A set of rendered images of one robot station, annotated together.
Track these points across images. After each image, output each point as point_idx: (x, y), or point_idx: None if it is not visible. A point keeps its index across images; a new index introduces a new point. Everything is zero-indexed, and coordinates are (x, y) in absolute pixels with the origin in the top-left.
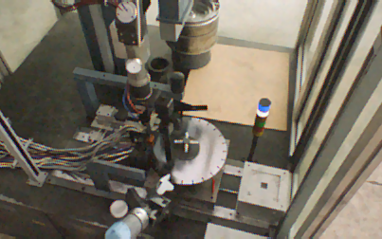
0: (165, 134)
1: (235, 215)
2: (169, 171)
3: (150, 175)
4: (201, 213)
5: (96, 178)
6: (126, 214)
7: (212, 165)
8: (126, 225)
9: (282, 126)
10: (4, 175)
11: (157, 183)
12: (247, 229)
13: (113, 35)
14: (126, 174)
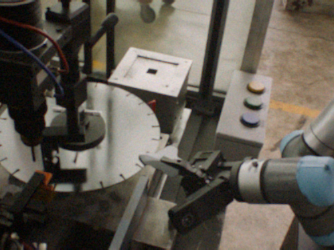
0: (83, 101)
1: (173, 138)
2: (129, 156)
3: (106, 223)
4: (168, 178)
5: None
6: (266, 178)
7: (123, 100)
8: (302, 158)
9: None
10: None
11: (169, 160)
12: (191, 130)
13: None
14: (135, 221)
